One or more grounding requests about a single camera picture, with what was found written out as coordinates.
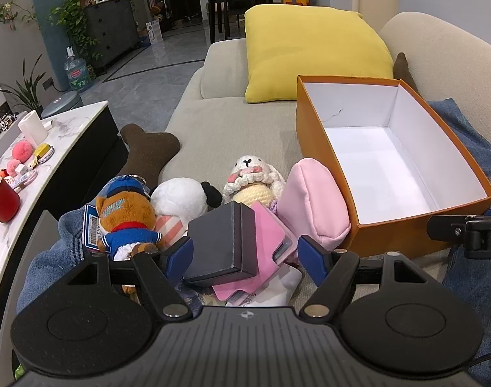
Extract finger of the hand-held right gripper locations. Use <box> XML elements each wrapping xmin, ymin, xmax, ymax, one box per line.
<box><xmin>427</xmin><ymin>214</ymin><xmax>468</xmax><ymax>247</ymax></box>

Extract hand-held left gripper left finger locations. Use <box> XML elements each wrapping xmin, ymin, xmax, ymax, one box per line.
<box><xmin>62</xmin><ymin>236</ymin><xmax>195</xmax><ymax>320</ymax></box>

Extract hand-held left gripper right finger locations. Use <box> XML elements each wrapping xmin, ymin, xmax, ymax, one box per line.
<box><xmin>297</xmin><ymin>234</ymin><xmax>434</xmax><ymax>319</ymax></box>

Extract dark grey small box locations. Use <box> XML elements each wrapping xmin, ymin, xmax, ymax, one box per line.
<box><xmin>183</xmin><ymin>202</ymin><xmax>259</xmax><ymax>287</ymax></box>

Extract pink card holder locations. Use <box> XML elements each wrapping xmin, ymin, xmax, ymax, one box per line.
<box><xmin>211</xmin><ymin>202</ymin><xmax>299</xmax><ymax>303</ymax></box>

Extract pink fabric pouch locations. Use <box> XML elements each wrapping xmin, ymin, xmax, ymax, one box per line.
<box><xmin>277</xmin><ymin>158</ymin><xmax>351</xmax><ymax>251</ymax></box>

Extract orange cardboard box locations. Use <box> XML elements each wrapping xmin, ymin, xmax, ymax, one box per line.
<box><xmin>296</xmin><ymin>74</ymin><xmax>491</xmax><ymax>257</ymax></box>

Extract white panda plush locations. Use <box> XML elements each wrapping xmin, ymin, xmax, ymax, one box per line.
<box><xmin>150</xmin><ymin>176</ymin><xmax>223</xmax><ymax>227</ymax></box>

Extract brown bear plush sailor outfit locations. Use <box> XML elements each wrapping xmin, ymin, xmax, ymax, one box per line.
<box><xmin>83</xmin><ymin>174</ymin><xmax>162</xmax><ymax>261</ymax></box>

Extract crocheted sheep toy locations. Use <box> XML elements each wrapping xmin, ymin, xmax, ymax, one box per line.
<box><xmin>223</xmin><ymin>155</ymin><xmax>287</xmax><ymax>211</ymax></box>

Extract brown bone-shaped pillow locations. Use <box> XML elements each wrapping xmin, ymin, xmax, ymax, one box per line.
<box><xmin>119</xmin><ymin>124</ymin><xmax>181</xmax><ymax>187</ymax></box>

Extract beige sofa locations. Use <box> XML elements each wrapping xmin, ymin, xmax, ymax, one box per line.
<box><xmin>159</xmin><ymin>11</ymin><xmax>491</xmax><ymax>315</ymax></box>

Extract white marble coffee table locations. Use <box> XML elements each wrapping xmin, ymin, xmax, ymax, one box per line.
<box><xmin>0</xmin><ymin>100</ymin><xmax>130</xmax><ymax>331</ymax></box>

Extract pink small toys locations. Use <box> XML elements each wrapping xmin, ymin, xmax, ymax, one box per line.
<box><xmin>0</xmin><ymin>159</ymin><xmax>38</xmax><ymax>189</ymax></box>

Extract red mug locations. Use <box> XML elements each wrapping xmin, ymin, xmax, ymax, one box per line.
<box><xmin>0</xmin><ymin>177</ymin><xmax>21</xmax><ymax>223</ymax></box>

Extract pink plush ball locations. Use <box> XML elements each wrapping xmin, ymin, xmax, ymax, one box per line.
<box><xmin>12</xmin><ymin>139</ymin><xmax>37</xmax><ymax>163</ymax></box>

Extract grey round stool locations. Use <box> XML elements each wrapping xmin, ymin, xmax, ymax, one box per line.
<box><xmin>41</xmin><ymin>91</ymin><xmax>83</xmax><ymax>120</ymax></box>

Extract white paper roll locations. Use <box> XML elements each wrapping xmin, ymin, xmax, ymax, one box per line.
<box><xmin>18</xmin><ymin>111</ymin><xmax>48</xmax><ymax>146</ymax></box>

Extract blue water jug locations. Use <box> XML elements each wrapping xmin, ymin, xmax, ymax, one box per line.
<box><xmin>63</xmin><ymin>47</ymin><xmax>94</xmax><ymax>92</ymax></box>

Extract yellow pillow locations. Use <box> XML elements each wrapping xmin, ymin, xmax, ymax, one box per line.
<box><xmin>244</xmin><ymin>4</ymin><xmax>395</xmax><ymax>104</ymax></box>

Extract white paper bag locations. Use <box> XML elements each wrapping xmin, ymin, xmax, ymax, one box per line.
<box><xmin>145</xmin><ymin>20</ymin><xmax>164</xmax><ymax>46</ymax></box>

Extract potted green plant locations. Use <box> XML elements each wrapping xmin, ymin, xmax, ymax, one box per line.
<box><xmin>0</xmin><ymin>54</ymin><xmax>48</xmax><ymax>114</ymax></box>

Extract dark grey cabinet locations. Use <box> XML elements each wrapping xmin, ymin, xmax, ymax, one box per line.
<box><xmin>81</xmin><ymin>0</ymin><xmax>140</xmax><ymax>75</ymax></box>

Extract green ivy plant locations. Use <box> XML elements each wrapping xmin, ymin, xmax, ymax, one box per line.
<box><xmin>47</xmin><ymin>0</ymin><xmax>134</xmax><ymax>58</ymax></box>

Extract hanging green plant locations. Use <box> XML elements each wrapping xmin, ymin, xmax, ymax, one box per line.
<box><xmin>0</xmin><ymin>2</ymin><xmax>39</xmax><ymax>32</ymax></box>

